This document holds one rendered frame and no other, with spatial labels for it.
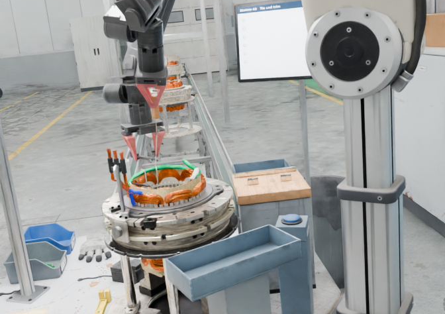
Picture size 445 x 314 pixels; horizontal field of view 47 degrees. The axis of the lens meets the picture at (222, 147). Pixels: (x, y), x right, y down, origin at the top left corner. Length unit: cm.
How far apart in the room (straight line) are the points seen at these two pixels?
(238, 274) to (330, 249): 192
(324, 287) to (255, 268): 48
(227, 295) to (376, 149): 39
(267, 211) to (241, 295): 37
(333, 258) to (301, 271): 168
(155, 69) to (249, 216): 46
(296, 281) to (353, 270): 23
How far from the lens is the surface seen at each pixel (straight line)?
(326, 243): 286
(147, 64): 113
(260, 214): 134
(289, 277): 124
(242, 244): 109
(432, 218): 377
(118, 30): 114
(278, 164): 162
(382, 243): 100
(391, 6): 86
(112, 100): 140
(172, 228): 114
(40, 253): 183
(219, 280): 96
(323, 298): 141
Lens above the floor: 150
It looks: 14 degrees down
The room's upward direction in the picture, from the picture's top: 6 degrees counter-clockwise
